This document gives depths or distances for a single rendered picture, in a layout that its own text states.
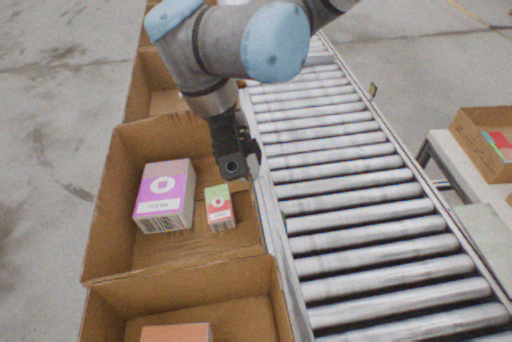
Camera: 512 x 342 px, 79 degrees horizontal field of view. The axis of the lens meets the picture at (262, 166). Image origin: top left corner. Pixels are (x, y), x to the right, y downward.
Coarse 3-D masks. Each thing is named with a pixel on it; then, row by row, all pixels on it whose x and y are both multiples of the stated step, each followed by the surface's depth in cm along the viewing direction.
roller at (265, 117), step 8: (336, 104) 130; (344, 104) 130; (352, 104) 130; (360, 104) 130; (264, 112) 127; (272, 112) 126; (280, 112) 126; (288, 112) 127; (296, 112) 127; (304, 112) 127; (312, 112) 127; (320, 112) 128; (328, 112) 128; (336, 112) 129; (344, 112) 130; (352, 112) 130; (264, 120) 125; (272, 120) 126; (280, 120) 126
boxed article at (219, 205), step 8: (224, 184) 73; (208, 192) 72; (216, 192) 72; (224, 192) 72; (208, 200) 71; (216, 200) 70; (224, 200) 70; (208, 208) 69; (216, 208) 69; (224, 208) 69; (232, 208) 70; (208, 216) 68; (216, 216) 68; (224, 216) 67; (232, 216) 67; (216, 224) 67; (224, 224) 68; (232, 224) 69; (216, 232) 69
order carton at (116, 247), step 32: (128, 128) 75; (160, 128) 77; (192, 128) 79; (128, 160) 77; (160, 160) 84; (192, 160) 86; (128, 192) 73; (96, 224) 56; (128, 224) 70; (192, 224) 72; (256, 224) 70; (96, 256) 54; (128, 256) 66; (160, 256) 67; (192, 256) 66; (224, 256) 49
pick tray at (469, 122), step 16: (464, 112) 110; (480, 112) 114; (496, 112) 115; (448, 128) 119; (464, 128) 110; (480, 128) 118; (496, 128) 118; (464, 144) 110; (480, 144) 102; (480, 160) 103; (496, 160) 96; (496, 176) 97
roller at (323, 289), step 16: (448, 256) 84; (464, 256) 83; (368, 272) 81; (384, 272) 80; (400, 272) 80; (416, 272) 80; (432, 272) 81; (448, 272) 81; (464, 272) 82; (304, 288) 77; (320, 288) 77; (336, 288) 78; (352, 288) 78; (368, 288) 79; (384, 288) 80
